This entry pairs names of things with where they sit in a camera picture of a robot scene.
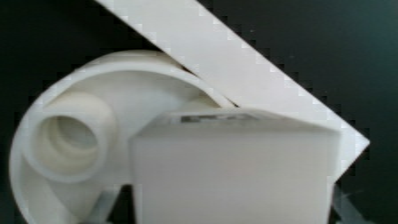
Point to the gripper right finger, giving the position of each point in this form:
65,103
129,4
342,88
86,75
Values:
345,214

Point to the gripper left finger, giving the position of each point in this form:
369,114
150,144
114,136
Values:
113,209

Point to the white right fence bar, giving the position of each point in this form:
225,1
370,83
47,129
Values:
193,36

